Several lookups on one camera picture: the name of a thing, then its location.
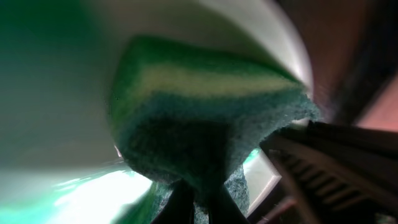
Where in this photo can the mint green plate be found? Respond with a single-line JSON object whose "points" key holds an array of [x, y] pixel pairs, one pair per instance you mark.
{"points": [[59, 163]]}

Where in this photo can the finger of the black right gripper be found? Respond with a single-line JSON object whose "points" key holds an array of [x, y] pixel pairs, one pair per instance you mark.
{"points": [[331, 174]]}

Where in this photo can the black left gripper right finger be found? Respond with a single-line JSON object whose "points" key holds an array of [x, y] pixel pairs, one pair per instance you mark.
{"points": [[223, 210]]}

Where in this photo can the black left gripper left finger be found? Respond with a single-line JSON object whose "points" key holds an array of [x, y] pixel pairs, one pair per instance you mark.
{"points": [[179, 208]]}

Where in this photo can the round black serving tray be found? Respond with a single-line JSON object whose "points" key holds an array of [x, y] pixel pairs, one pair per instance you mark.
{"points": [[352, 45]]}

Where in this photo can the green scrubbing sponge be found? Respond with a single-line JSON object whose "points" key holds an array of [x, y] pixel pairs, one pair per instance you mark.
{"points": [[182, 112]]}

